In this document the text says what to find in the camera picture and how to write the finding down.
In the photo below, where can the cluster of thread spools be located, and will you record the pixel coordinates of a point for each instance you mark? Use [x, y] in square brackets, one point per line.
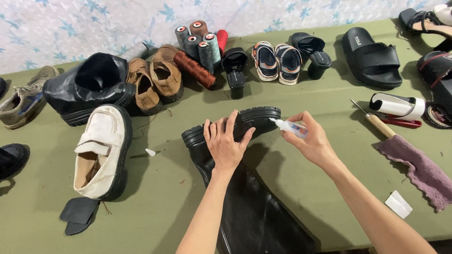
[201, 53]

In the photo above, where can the purple cloth rag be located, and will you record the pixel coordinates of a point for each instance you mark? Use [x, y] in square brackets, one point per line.
[420, 169]

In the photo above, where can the black block-heel sandal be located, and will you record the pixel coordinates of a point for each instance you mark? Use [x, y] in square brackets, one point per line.
[314, 53]
[235, 76]

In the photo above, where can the person's right hand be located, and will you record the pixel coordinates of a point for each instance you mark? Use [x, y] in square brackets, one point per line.
[316, 144]

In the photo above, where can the white loafer with black sole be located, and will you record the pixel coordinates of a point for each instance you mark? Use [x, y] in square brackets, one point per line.
[102, 141]

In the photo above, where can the small white glue bottle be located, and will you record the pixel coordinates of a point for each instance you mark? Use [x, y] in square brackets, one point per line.
[293, 127]

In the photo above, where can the black slide sandal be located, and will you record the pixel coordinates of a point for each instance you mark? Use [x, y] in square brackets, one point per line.
[370, 60]

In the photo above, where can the white paper piece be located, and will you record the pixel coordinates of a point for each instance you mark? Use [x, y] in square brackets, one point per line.
[398, 204]

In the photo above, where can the person's left hand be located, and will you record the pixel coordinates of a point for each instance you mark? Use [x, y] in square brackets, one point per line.
[224, 148]

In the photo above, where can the tall black leather boot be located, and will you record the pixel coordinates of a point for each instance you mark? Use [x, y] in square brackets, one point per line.
[254, 211]

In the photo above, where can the black leather scraps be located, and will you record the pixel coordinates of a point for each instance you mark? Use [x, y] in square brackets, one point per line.
[77, 215]

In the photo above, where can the black fabric shoe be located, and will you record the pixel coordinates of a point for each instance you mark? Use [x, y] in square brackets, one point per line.
[12, 160]

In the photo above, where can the round shoe polish tin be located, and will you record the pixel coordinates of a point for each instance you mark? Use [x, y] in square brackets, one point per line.
[439, 116]

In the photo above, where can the white shoe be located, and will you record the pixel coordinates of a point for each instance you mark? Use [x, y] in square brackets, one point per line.
[445, 12]

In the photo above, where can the olive green table cover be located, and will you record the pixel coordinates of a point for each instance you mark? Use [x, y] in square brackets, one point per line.
[159, 211]

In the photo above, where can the dark shoe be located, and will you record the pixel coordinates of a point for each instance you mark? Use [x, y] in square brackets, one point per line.
[2, 87]

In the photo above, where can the black leather ankle boot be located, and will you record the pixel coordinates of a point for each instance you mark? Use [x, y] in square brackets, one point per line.
[88, 95]

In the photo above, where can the grey worn sneaker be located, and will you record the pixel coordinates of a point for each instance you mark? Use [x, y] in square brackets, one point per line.
[21, 102]

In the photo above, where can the white and black tube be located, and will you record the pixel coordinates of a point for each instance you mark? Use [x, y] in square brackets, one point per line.
[399, 105]

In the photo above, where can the white glue bottle cap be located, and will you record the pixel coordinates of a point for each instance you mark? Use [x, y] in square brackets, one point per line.
[150, 152]

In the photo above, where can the black shoe with red stripe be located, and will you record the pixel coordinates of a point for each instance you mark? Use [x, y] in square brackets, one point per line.
[436, 74]

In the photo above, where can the brown suede shoe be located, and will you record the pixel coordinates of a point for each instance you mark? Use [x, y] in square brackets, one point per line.
[167, 77]
[146, 95]

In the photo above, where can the small navy child's sandal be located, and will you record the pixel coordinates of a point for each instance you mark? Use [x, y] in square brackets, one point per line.
[289, 65]
[265, 63]

